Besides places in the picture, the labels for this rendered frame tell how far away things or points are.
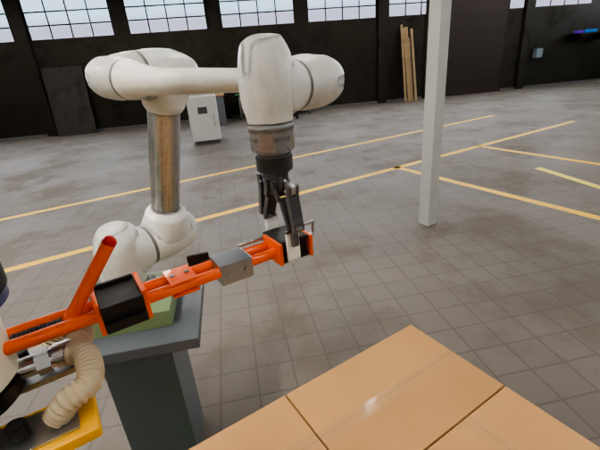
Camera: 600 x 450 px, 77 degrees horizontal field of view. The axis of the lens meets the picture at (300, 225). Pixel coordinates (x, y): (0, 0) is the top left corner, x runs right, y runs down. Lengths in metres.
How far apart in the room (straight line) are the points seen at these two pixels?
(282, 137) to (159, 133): 0.64
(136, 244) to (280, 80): 0.89
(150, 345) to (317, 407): 0.58
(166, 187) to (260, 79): 0.77
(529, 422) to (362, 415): 0.48
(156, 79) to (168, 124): 0.32
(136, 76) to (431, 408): 1.25
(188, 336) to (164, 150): 0.62
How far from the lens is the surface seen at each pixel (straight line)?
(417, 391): 1.41
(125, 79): 1.07
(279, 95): 0.72
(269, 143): 0.73
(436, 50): 3.59
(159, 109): 1.26
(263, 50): 0.72
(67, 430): 0.72
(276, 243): 0.80
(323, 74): 0.83
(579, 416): 2.29
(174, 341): 1.37
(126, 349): 1.41
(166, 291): 0.74
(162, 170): 1.37
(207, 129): 9.15
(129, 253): 1.42
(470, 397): 1.43
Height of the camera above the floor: 1.56
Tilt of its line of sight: 23 degrees down
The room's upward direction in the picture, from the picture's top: 5 degrees counter-clockwise
